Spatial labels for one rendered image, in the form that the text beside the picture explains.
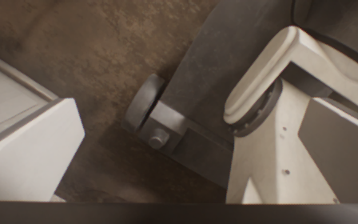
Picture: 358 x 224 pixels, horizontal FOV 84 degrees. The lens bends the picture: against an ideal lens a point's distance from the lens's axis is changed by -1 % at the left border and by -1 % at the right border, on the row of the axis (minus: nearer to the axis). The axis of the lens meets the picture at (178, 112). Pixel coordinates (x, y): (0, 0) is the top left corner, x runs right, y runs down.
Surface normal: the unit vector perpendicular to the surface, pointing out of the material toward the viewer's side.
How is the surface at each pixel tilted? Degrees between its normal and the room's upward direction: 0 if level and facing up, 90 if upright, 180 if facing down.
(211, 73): 0
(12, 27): 0
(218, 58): 0
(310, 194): 71
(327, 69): 23
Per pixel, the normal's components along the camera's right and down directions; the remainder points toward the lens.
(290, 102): 0.32, -0.39
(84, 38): -0.17, 0.43
